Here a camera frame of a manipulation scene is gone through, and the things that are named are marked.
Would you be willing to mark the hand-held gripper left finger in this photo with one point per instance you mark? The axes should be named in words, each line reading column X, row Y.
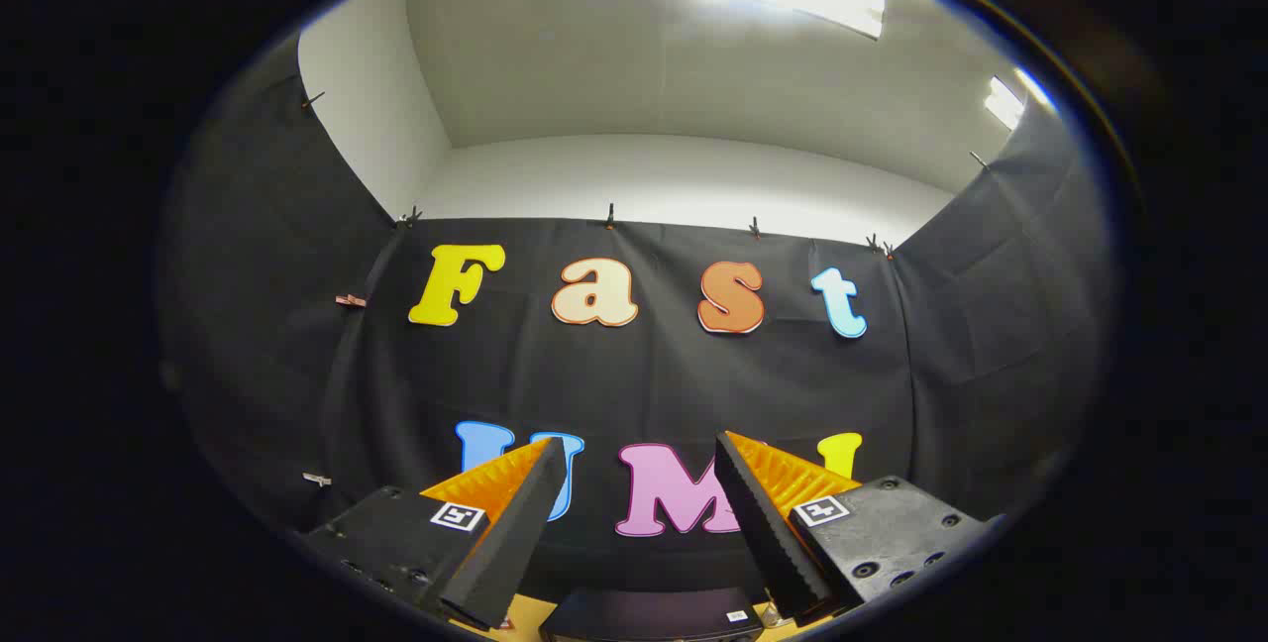
column 515, row 543

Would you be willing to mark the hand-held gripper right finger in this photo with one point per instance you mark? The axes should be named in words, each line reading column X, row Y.
column 758, row 533

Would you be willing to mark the black toaster oven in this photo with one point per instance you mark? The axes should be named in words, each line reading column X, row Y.
column 644, row 614

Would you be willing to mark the black backdrop cloth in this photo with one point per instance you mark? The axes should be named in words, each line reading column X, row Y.
column 644, row 374

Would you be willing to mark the small silver cloth clip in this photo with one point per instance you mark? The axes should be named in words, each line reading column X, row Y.
column 317, row 479

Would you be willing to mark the small reddish cloth clip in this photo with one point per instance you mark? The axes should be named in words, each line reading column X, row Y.
column 351, row 301

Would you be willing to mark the row of black cloth clips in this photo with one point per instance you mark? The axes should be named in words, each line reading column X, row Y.
column 610, row 218

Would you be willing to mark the small ceiling light panel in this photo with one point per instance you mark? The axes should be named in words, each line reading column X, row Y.
column 1003, row 103

